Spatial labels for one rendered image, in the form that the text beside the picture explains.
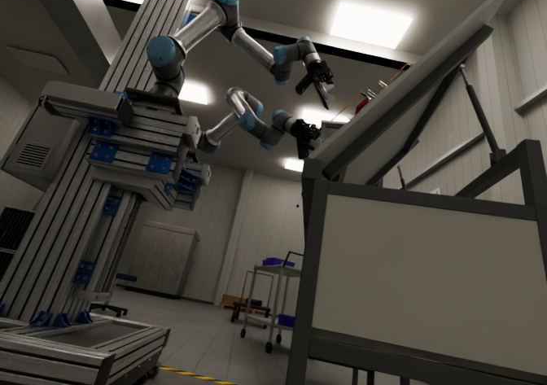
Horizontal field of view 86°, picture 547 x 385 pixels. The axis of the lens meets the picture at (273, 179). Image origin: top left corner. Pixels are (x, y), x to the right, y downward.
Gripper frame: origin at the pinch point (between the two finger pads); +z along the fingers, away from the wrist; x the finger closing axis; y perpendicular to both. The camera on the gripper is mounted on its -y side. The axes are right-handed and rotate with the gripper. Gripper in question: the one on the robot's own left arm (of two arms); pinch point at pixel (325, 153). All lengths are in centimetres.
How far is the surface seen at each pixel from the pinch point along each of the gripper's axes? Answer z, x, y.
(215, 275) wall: -553, 292, -792
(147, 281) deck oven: -551, 67, -711
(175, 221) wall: -768, 219, -697
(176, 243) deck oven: -596, 162, -635
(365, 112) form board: 17.8, -8.8, 24.1
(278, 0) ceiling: -407, 245, 59
